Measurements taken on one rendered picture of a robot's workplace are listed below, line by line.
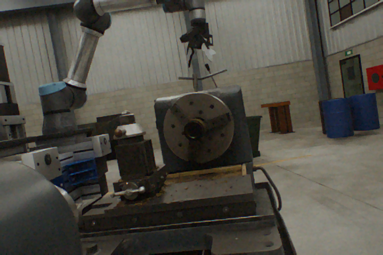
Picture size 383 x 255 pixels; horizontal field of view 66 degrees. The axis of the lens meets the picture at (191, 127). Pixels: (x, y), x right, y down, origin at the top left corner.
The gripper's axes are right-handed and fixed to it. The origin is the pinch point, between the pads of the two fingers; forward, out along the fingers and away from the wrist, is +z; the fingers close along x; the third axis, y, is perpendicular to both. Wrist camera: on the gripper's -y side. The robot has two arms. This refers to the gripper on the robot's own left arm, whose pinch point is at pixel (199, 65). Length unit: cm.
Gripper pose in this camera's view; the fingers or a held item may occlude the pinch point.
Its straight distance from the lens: 137.4
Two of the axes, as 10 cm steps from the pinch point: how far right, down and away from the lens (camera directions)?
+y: 7.1, -1.1, 6.9
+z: 0.9, 9.9, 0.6
